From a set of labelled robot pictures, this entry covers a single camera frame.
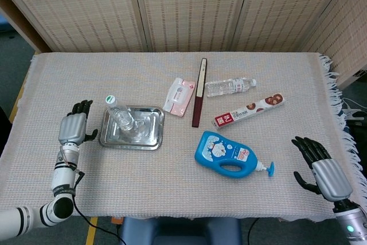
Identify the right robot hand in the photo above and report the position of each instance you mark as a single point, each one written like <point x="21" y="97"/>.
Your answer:
<point x="331" y="177"/>

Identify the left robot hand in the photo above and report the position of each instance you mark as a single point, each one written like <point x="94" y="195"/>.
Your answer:
<point x="71" y="128"/>

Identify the transparent bottle with green cap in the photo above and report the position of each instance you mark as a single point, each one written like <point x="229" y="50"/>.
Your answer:
<point x="121" y="118"/>

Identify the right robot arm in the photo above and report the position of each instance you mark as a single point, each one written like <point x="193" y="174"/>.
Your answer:
<point x="354" y="219"/>

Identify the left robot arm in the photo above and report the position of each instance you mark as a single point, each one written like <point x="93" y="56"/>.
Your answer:
<point x="61" y="182"/>

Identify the stainless steel tray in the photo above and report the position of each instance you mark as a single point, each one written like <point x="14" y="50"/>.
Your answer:
<point x="149" y="130"/>

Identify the blue pump detergent bottle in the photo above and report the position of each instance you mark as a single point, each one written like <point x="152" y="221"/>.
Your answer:
<point x="212" y="153"/>

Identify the clear bottle with red label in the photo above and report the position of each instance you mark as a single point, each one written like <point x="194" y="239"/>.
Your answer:
<point x="223" y="87"/>

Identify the beige woven tablecloth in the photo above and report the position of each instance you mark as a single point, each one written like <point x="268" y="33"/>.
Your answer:
<point x="160" y="187"/>

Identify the white baking paper box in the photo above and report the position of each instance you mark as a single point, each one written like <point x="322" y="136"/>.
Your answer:
<point x="246" y="111"/>

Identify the pink wet wipes pack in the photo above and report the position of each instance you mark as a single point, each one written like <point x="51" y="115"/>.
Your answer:
<point x="179" y="95"/>

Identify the dark red folded fan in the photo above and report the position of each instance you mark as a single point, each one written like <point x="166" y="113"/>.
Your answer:
<point x="198" y="104"/>

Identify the blue padded seat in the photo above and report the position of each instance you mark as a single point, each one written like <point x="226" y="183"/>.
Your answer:
<point x="177" y="232"/>

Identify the bamboo folding screen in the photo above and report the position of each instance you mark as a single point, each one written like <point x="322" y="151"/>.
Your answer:
<point x="195" y="7"/>

